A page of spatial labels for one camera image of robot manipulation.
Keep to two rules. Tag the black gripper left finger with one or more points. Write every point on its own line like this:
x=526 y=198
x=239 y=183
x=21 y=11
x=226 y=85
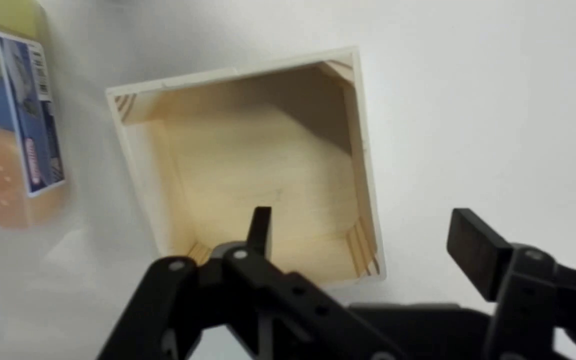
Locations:
x=260 y=313

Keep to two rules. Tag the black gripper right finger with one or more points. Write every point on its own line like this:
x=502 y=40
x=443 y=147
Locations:
x=541 y=306

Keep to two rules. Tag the small wooden box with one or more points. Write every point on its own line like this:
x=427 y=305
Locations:
x=249 y=152

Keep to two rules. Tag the clear plastic storage container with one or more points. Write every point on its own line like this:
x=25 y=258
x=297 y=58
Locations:
x=30 y=113

